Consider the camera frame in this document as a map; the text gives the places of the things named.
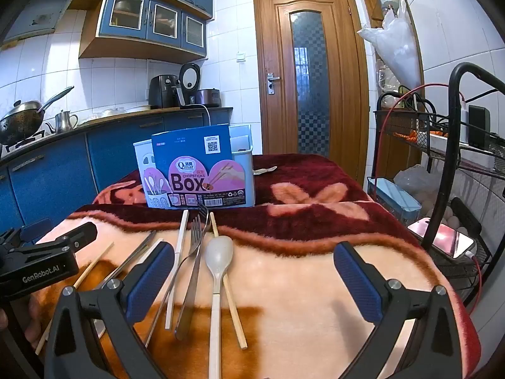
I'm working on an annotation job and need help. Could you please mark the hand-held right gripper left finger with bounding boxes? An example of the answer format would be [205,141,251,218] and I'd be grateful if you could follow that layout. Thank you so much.
[43,241,176,379]

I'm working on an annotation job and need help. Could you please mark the red floral blanket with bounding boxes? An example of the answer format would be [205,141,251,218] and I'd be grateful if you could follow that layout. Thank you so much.
[35,153,483,379]

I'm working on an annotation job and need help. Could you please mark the grey range hood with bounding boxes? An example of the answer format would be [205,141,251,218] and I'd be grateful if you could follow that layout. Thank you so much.
[2,0,91,46]

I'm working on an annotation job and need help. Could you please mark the white plastic spoon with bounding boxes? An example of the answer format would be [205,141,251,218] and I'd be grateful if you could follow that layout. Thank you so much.
[205,236,235,379]

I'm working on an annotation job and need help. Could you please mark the light blue utensil holder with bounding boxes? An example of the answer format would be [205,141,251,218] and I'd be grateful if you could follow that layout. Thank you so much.
[133,123,255,208]

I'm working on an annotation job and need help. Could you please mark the wooden chopstick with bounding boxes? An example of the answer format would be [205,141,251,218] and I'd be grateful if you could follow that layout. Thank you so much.
[209,212,248,350]
[35,242,115,355]

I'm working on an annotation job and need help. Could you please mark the person's left hand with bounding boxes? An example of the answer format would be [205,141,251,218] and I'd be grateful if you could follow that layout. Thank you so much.
[21,295,47,339]

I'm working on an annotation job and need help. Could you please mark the blue wooden wall cabinet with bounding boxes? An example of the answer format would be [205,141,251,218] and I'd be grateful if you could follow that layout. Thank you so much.
[78,0,217,64]

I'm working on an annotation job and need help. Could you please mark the white chopstick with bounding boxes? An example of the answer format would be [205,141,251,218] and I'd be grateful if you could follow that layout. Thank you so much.
[132,238,164,265]
[165,209,189,330]

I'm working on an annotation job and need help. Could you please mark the wooden door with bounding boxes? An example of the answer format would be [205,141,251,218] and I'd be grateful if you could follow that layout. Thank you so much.
[252,0,370,174]

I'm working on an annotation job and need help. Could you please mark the steel wok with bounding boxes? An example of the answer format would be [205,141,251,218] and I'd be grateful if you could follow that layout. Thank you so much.
[0,85,75,145]

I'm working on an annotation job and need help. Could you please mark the black rice cooker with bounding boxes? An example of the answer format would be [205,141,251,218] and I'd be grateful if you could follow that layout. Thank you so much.
[179,62,222,109]

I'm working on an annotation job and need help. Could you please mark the steel chopstick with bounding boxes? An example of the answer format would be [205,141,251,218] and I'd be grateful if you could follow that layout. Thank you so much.
[103,230,157,285]
[97,237,152,290]

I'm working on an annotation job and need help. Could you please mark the smartphone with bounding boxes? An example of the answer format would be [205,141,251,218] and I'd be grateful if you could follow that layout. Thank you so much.
[406,216,477,264]

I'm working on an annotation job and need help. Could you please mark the white power cable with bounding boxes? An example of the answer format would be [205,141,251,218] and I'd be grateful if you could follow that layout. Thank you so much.
[181,104,212,128]

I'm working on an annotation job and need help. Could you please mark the white plastic bag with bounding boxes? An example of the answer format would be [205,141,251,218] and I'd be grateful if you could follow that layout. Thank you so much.
[357,0,423,90]

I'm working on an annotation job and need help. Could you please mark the black power adapter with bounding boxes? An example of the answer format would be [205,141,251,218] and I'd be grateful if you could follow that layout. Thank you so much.
[467,104,492,147]

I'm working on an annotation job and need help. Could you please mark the steel fork wide handle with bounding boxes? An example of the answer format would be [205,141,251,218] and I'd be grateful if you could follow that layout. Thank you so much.
[175,203,210,341]

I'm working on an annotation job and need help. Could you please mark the blue plastic box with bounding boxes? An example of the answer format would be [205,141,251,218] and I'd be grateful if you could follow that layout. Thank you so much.
[372,177,423,224]

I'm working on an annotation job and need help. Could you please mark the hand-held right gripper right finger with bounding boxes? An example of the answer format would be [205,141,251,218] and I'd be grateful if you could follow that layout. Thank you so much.
[333,242,472,379]

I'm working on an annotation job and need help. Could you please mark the steel fork thin handle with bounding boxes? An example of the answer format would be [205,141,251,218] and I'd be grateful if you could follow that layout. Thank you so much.
[145,215,203,348]

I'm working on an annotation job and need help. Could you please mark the steel kettle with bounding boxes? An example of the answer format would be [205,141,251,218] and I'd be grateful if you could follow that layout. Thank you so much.
[45,110,80,134]

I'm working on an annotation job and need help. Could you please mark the red cable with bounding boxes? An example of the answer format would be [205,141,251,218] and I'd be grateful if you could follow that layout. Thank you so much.
[370,83,484,312]

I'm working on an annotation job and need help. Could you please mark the black air fryer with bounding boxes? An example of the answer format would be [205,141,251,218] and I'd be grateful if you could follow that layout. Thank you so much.
[148,75,184,110]

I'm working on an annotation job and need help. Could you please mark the white dishes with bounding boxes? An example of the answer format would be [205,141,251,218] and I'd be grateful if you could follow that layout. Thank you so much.
[84,104,153,122]

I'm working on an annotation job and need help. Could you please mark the clear plastic bag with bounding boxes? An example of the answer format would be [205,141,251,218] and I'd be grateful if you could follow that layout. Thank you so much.
[394,164,432,206]

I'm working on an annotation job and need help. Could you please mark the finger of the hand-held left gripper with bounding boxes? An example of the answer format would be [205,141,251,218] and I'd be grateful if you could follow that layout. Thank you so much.
[8,222,98,256]
[0,226,52,250]

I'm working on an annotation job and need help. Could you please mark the black metal rack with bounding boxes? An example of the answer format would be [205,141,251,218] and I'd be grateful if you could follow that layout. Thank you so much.
[366,62,505,326]

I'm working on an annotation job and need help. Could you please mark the eggs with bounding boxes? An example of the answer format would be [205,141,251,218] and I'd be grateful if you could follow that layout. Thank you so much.
[441,208,472,239]

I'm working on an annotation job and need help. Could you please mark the blue base cabinets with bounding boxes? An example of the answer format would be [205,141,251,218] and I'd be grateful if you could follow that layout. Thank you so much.
[0,106,234,241]

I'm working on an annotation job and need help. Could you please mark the gas stove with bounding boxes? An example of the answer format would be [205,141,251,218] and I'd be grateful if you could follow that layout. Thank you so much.
[0,129,47,159]

